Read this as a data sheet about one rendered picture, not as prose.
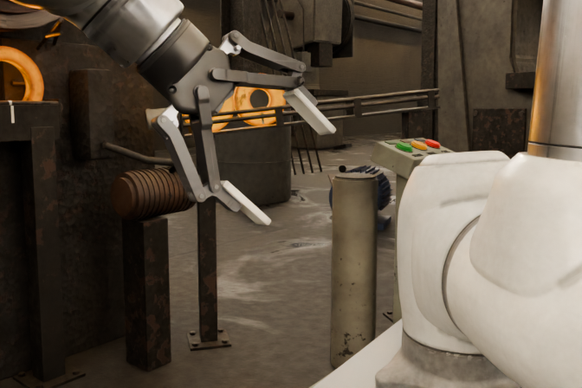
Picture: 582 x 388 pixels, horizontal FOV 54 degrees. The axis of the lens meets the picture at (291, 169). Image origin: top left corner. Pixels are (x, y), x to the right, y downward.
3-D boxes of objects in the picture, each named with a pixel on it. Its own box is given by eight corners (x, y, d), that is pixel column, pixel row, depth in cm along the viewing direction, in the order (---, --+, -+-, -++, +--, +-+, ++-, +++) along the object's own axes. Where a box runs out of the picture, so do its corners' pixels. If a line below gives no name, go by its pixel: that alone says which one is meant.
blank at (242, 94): (229, 75, 165) (231, 74, 162) (281, 71, 169) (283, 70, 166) (235, 128, 167) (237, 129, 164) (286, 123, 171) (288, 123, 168)
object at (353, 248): (322, 365, 154) (323, 176, 148) (346, 350, 163) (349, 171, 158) (359, 378, 147) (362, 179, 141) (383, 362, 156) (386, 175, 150)
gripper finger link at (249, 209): (227, 179, 60) (223, 185, 59) (272, 220, 62) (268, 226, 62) (216, 180, 62) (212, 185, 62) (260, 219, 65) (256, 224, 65)
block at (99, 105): (69, 158, 156) (65, 69, 153) (95, 156, 162) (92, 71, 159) (90, 160, 149) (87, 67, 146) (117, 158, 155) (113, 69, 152)
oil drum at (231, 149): (197, 199, 429) (195, 80, 419) (251, 190, 475) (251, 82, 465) (255, 208, 392) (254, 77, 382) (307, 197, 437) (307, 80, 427)
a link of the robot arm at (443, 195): (492, 296, 79) (490, 139, 76) (579, 353, 61) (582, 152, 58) (381, 310, 76) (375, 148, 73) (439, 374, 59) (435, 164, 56)
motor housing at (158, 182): (113, 364, 155) (106, 170, 149) (177, 339, 172) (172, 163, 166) (141, 378, 147) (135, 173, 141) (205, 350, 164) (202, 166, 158)
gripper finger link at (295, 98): (281, 96, 67) (285, 91, 67) (320, 135, 69) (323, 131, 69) (294, 92, 64) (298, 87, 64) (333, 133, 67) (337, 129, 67)
